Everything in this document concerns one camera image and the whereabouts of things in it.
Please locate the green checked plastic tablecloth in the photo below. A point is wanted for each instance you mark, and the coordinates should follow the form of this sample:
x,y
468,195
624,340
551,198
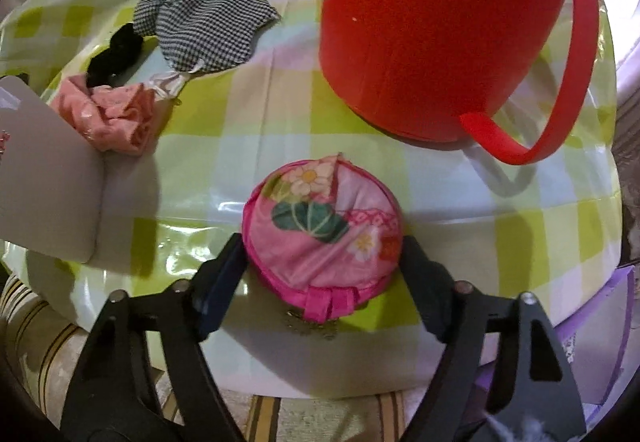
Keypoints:
x,y
250,132

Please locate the pink cloth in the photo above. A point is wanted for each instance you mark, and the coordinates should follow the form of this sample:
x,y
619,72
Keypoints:
x,y
120,117

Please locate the purple cardboard box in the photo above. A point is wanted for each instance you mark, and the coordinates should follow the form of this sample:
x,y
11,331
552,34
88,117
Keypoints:
x,y
610,322

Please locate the white ribbed plastic device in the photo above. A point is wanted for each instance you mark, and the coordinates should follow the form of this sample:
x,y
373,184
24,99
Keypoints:
x,y
45,182

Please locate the pink floral round pouch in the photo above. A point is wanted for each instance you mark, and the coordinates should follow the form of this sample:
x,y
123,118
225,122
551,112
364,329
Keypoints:
x,y
320,242

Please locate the red thermos jug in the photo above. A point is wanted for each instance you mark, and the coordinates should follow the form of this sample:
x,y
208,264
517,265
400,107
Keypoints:
x,y
425,32

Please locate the pale satin ribbon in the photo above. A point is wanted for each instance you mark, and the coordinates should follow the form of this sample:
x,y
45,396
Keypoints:
x,y
170,79

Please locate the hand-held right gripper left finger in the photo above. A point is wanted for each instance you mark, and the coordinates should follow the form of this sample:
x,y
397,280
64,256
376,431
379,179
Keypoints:
x,y
222,282

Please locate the black white houndstooth cloth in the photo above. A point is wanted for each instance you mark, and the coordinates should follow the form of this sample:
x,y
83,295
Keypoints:
x,y
210,29

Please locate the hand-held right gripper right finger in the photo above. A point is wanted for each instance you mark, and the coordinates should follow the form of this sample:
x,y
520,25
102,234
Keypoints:
x,y
425,287

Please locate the striped terry towel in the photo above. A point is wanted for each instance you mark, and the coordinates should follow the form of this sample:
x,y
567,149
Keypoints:
x,y
45,347

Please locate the black scrunchie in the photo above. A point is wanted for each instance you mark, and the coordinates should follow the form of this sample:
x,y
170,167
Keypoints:
x,y
117,47

